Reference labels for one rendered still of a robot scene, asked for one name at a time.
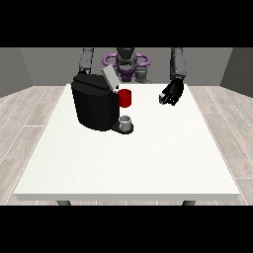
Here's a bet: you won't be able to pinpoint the pale grey machine lid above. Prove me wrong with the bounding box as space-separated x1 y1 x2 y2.
100 64 121 91

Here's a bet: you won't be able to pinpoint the black coffee machine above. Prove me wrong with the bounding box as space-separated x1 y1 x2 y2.
70 72 135 135

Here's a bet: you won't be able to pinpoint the grey robot trunk purple rings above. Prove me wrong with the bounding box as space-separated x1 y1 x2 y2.
102 47 153 84

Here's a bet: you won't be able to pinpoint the small grey cup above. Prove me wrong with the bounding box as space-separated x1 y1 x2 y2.
118 115 133 131

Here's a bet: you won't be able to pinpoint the red pod holder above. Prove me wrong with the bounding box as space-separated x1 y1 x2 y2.
117 88 133 109

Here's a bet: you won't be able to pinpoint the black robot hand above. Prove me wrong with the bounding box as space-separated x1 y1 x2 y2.
158 77 185 107

